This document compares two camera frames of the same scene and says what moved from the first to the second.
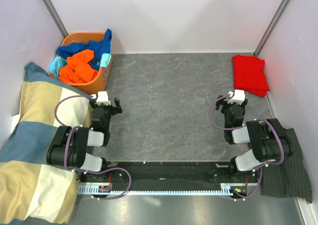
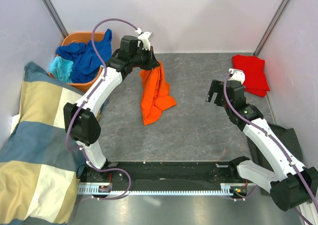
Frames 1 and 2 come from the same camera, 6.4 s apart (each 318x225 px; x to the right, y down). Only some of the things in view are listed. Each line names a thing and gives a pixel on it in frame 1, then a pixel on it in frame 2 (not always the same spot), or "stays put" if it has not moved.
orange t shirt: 78,70 -> 155,94
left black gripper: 115,110 -> 152,62
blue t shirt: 98,48 stays put
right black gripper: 224,103 -> 216,86
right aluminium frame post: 276,20 stays put
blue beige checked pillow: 32,191 stays put
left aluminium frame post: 49,7 stays put
